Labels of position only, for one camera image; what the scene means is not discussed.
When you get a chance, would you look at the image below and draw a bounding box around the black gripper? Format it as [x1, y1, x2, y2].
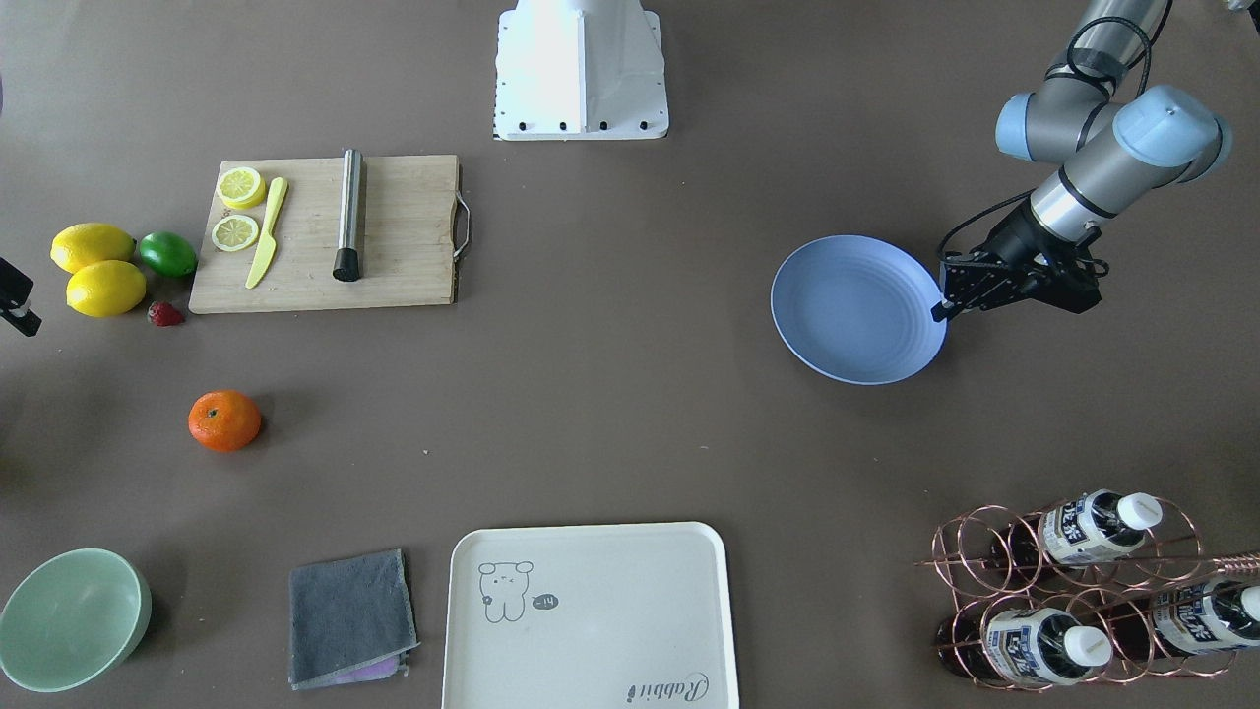
[930, 205, 1103, 322]

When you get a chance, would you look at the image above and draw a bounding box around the blue plate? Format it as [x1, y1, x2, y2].
[770, 235, 948, 387]

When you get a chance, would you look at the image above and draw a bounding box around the orange mandarin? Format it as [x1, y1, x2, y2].
[186, 390, 265, 452]

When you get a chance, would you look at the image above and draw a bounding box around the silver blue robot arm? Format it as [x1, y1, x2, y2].
[931, 1, 1232, 322]

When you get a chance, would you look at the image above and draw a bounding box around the tea bottle white cap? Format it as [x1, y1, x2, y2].
[989, 489, 1166, 582]

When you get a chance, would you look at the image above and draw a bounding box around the cream rabbit tray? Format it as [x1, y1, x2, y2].
[442, 521, 741, 708]

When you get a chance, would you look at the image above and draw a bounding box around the wooden cutting board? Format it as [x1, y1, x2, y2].
[189, 156, 461, 314]

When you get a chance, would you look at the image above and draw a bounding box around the steel muddler with black tip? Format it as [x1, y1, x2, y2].
[331, 149, 365, 283]

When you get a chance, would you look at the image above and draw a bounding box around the yellow plastic knife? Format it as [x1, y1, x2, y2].
[246, 176, 289, 288]

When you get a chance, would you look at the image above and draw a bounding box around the grey folded cloth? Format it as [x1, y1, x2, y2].
[289, 548, 420, 691]

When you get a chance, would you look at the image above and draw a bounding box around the lemon half slice upper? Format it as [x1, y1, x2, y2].
[215, 166, 268, 210]

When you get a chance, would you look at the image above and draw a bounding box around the lemon half slice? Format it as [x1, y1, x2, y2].
[215, 166, 268, 210]
[209, 214, 261, 252]

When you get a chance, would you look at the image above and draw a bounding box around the lemon half slice lower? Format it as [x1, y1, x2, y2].
[209, 214, 261, 252]

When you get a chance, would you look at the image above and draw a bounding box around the green lime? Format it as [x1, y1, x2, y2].
[139, 230, 198, 280]

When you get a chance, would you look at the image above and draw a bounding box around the red strawberry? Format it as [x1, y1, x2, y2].
[146, 301, 186, 327]

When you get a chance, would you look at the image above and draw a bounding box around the yellow lemon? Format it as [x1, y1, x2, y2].
[66, 259, 146, 319]
[49, 222, 136, 275]

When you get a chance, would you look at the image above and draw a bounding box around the green ceramic bowl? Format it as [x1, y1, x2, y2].
[1, 548, 152, 694]

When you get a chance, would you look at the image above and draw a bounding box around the copper wire bottle rack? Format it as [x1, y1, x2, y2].
[929, 495, 1257, 693]

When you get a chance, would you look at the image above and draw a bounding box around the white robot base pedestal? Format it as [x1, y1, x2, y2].
[491, 1, 670, 141]

